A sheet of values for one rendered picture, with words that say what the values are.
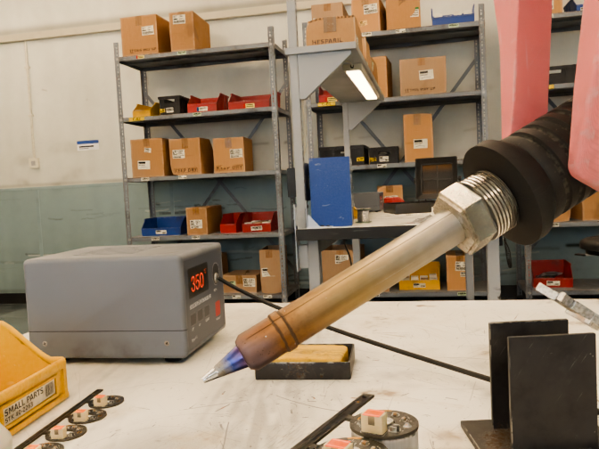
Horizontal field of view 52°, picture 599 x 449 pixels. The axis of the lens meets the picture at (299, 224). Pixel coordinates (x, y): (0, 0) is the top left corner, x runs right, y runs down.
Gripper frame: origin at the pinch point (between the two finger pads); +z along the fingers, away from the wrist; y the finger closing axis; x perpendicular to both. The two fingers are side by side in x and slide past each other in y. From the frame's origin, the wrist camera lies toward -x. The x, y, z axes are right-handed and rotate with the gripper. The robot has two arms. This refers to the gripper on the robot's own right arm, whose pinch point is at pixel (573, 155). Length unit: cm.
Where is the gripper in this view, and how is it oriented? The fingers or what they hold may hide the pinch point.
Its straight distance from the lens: 15.3
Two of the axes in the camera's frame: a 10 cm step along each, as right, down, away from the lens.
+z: -4.1, 9.1, -0.6
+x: 8.8, 4.1, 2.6
